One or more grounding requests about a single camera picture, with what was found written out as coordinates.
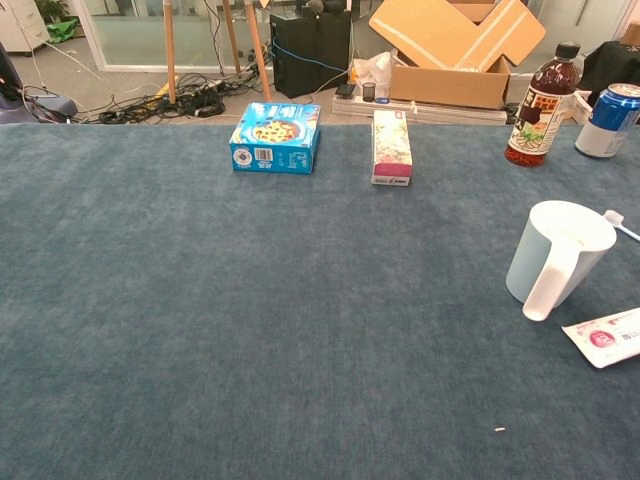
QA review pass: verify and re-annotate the white plastic object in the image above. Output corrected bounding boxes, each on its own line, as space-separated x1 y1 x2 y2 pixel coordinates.
564 91 595 125

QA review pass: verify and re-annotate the aluminium rail bundle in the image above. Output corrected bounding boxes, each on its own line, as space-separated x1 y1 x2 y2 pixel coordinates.
331 94 509 126

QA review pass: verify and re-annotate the wooden easel leg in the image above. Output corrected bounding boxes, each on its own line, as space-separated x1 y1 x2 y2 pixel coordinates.
162 0 179 105
222 0 243 75
243 0 273 103

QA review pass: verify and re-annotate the black cable tangle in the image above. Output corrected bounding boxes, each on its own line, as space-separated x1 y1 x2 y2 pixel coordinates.
82 72 261 125

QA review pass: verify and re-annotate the dark tea bottle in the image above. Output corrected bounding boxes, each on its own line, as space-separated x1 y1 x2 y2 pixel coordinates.
504 41 582 169

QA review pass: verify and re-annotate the light blue toothbrush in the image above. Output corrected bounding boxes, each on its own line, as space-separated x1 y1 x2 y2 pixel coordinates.
602 209 640 242

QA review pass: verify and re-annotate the light blue plastic mug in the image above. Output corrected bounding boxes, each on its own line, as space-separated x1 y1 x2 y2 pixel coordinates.
505 199 618 321

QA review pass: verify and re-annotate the green bag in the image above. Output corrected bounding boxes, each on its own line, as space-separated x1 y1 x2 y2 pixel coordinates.
45 17 80 45

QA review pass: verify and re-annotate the green potted plant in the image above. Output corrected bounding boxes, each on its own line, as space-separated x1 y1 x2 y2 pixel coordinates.
33 0 71 24

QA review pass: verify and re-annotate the floral white and pink box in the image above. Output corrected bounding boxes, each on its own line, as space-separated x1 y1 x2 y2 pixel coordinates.
370 109 415 187

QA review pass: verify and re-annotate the black cloth cover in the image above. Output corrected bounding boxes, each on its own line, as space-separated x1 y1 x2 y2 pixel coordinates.
579 40 640 94

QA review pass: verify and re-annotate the blue cookie box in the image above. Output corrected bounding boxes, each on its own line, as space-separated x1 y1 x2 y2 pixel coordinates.
229 102 322 176

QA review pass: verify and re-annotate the open cardboard box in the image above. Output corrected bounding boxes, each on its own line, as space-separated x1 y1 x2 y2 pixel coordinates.
368 0 547 111

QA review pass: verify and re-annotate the black computer tower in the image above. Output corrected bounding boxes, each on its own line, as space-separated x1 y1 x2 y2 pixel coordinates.
269 9 353 100

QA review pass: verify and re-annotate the white plastic bag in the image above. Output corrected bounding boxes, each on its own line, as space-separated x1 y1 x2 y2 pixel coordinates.
351 50 394 99

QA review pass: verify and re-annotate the dark blue machine base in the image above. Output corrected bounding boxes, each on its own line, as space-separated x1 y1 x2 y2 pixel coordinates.
0 42 79 125

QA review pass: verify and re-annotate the blue white drink can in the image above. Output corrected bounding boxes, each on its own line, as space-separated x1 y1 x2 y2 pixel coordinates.
574 82 640 159

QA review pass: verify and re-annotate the white pink toothpaste tube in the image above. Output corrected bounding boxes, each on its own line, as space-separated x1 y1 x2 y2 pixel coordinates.
560 307 640 370

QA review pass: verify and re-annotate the white cabinet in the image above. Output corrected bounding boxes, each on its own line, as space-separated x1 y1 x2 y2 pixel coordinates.
0 0 51 55

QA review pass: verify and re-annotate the blue table mat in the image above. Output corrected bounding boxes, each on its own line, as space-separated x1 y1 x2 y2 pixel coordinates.
0 122 640 480

